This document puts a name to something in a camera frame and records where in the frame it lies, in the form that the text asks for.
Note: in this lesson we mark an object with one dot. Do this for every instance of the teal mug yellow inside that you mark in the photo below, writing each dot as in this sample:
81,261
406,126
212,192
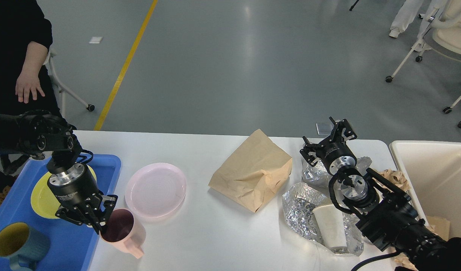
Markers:
23,246

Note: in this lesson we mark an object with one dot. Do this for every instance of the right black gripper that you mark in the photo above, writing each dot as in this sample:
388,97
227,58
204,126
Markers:
334,152

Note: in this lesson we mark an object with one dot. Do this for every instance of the brown paper bag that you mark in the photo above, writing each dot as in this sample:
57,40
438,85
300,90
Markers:
253,174

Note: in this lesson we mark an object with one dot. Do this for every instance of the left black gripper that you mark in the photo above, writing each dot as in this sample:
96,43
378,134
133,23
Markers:
78,187

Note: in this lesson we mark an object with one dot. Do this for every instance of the cream plastic bin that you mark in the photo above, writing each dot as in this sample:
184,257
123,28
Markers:
434,171

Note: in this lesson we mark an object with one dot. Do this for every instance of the crumpled foil upper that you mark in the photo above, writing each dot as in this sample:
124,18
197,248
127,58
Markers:
315,174

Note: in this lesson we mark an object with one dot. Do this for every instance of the seated person's hand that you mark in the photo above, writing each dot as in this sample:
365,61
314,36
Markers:
28,86

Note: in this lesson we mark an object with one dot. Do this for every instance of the pink mug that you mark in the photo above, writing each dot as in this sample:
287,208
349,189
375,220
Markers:
125,232

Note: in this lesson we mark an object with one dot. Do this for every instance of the white paper cup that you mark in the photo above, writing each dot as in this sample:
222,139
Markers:
330,222

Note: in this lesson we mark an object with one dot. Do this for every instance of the grey floor plate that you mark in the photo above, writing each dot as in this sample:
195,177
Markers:
324,129

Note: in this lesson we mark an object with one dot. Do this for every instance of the yellow plate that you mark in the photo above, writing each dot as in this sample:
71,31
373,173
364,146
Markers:
43,201

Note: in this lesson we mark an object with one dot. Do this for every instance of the blue plastic tray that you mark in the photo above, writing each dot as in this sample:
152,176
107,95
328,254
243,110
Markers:
72,246

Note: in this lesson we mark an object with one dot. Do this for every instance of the seated person in black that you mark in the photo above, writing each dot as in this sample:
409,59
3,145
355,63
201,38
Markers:
25,39

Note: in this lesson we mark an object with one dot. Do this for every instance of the crumpled foil lower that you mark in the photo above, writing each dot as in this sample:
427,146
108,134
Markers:
298,205

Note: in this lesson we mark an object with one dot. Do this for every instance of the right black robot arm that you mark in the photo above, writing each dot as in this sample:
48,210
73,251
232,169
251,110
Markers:
385,214

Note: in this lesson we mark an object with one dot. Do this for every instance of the pink plate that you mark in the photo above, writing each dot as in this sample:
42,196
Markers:
156,191

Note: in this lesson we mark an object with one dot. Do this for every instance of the crumpled brown paper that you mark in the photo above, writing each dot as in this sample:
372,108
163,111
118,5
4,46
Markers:
397,178

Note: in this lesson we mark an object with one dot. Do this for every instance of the cream office chair right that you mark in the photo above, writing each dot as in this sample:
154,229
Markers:
442,32

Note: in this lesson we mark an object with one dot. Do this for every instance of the crumpled foil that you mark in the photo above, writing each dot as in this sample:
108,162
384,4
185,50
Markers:
298,205
315,174

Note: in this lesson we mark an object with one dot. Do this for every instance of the walking person white trousers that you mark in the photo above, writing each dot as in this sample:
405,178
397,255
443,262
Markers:
407,14

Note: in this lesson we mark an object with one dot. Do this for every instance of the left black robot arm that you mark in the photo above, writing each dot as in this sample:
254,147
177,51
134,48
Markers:
37,132

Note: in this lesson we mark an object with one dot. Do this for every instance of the white chair left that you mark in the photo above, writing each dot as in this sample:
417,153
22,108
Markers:
60,87

